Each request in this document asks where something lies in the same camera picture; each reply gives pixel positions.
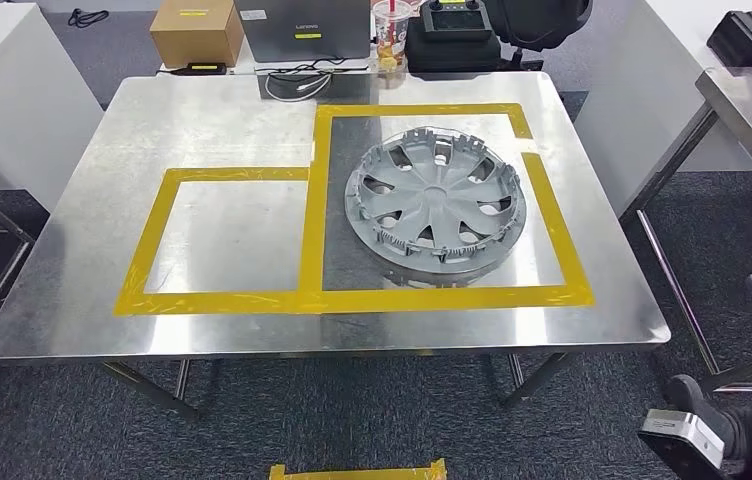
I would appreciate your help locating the steel workbench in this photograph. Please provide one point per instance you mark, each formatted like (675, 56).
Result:
(84, 265)

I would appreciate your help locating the black carrying case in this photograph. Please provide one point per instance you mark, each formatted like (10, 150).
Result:
(449, 56)

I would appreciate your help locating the clear drink cup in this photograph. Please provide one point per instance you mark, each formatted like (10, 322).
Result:
(391, 33)

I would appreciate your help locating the grey plastic wheel hubcap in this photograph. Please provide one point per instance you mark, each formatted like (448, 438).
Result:
(436, 199)

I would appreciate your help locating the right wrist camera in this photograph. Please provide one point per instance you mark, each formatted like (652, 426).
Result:
(681, 440)

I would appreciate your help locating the brown cardboard box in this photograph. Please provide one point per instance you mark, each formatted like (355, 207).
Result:
(197, 30)

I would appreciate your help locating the black remote controller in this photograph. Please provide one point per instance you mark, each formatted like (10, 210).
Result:
(457, 20)

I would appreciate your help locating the black device yellow label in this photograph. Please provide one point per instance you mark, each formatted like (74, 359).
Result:
(200, 69)

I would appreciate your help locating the grey laptop computer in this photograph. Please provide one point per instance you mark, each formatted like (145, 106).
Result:
(303, 30)

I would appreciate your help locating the black office chair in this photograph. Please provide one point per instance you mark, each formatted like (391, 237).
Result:
(542, 23)

